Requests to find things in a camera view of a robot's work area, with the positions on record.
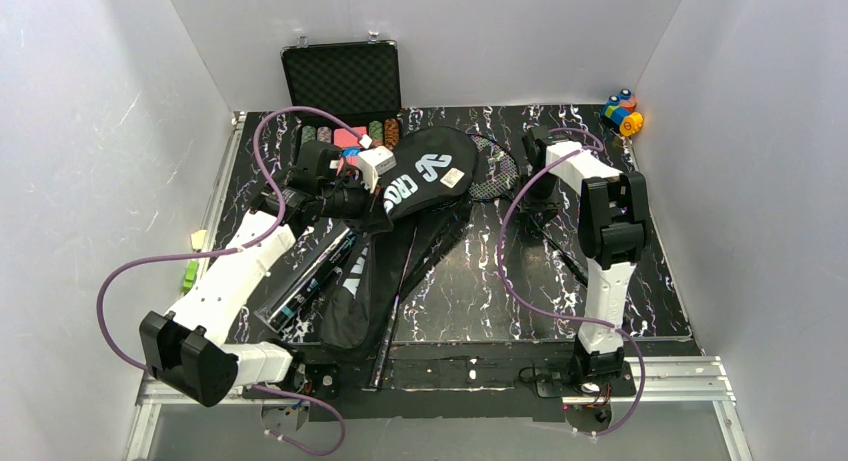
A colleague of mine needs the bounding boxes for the black racket bag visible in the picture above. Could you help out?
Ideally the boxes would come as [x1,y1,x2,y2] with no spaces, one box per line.
[319,126,478,359]

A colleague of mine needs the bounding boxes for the badminton racket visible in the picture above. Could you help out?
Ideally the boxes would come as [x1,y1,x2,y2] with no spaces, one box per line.
[367,228,418,391]
[469,134,588,287]

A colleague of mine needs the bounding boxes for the black shuttlecock tube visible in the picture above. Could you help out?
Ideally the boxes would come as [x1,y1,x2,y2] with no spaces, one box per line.
[254,223,359,333]

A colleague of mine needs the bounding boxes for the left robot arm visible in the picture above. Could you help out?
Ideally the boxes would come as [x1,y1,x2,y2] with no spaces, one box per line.
[139,141,396,407]

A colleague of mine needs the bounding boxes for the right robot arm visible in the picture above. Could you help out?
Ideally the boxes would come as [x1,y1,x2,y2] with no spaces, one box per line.
[519,126,650,384]

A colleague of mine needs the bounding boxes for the black poker chip case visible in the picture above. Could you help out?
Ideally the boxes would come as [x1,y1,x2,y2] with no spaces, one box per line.
[280,36,402,149]

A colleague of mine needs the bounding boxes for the colourful toy blocks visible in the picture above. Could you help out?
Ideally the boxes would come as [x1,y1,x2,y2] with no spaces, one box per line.
[601,89,644,137]

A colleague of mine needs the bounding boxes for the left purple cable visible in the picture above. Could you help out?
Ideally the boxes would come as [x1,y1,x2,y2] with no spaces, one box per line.
[96,106,374,457]

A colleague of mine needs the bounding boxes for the purple cable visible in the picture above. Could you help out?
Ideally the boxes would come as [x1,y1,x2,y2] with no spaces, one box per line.
[96,106,374,457]
[496,127,647,438]

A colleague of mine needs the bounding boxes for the beige block on rail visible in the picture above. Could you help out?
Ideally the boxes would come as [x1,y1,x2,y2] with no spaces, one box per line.
[190,229,207,252]

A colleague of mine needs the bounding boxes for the green clip on rail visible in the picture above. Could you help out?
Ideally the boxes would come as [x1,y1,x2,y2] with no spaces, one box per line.
[181,260,199,295]

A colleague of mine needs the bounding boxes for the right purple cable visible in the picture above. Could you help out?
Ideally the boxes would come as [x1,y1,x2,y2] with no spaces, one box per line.
[496,127,647,438]

